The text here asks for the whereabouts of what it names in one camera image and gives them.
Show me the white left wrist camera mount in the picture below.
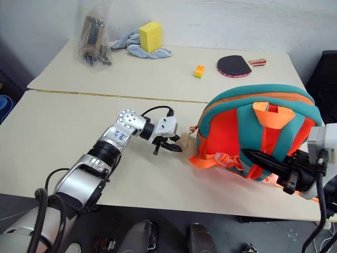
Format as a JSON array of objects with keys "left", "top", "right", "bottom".
[{"left": 152, "top": 116, "right": 178, "bottom": 144}]

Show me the light blue towel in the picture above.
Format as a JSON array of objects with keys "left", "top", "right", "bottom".
[{"left": 110, "top": 28, "right": 174, "bottom": 59}]

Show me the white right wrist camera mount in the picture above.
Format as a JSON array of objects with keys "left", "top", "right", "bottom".
[{"left": 306, "top": 124, "right": 337, "bottom": 170}]

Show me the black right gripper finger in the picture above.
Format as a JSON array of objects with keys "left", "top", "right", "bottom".
[
  {"left": 282, "top": 170, "right": 300, "bottom": 196},
  {"left": 241, "top": 149, "right": 291, "bottom": 175}
]

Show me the orange and teal backpack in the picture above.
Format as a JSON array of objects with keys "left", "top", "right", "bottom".
[{"left": 187, "top": 84, "right": 323, "bottom": 191}]

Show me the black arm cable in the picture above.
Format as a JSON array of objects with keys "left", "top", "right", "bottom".
[
  {"left": 301, "top": 157, "right": 329, "bottom": 253},
  {"left": 140, "top": 105, "right": 175, "bottom": 118}
]

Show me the black chair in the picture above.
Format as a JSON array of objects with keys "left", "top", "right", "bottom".
[{"left": 304, "top": 50, "right": 337, "bottom": 125}]

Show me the small cream white box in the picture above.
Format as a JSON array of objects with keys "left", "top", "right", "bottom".
[{"left": 176, "top": 133, "right": 198, "bottom": 157}]

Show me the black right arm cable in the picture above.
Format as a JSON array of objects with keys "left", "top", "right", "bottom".
[{"left": 301, "top": 157, "right": 329, "bottom": 253}]

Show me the yellow box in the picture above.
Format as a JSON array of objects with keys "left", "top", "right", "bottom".
[{"left": 138, "top": 21, "right": 163, "bottom": 53}]

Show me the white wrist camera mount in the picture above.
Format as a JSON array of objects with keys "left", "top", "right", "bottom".
[
  {"left": 152, "top": 116, "right": 178, "bottom": 144},
  {"left": 306, "top": 124, "right": 337, "bottom": 170}
]

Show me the blue roll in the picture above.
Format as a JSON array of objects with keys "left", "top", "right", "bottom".
[{"left": 0, "top": 94, "right": 14, "bottom": 125}]

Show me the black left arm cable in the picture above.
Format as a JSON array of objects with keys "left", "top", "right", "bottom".
[{"left": 140, "top": 105, "right": 175, "bottom": 118}]

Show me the black table tennis paddle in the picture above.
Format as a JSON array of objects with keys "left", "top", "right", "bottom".
[{"left": 216, "top": 54, "right": 267, "bottom": 79}]

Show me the yellow orange green toy brick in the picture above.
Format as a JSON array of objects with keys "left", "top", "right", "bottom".
[{"left": 194, "top": 64, "right": 205, "bottom": 80}]

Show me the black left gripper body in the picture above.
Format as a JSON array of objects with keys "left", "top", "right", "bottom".
[{"left": 151, "top": 135, "right": 180, "bottom": 148}]

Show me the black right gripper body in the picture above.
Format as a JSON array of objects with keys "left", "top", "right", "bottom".
[{"left": 276, "top": 149, "right": 321, "bottom": 192}]

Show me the clear plastic bag with parts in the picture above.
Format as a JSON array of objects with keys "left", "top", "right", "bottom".
[{"left": 77, "top": 0, "right": 114, "bottom": 75}]

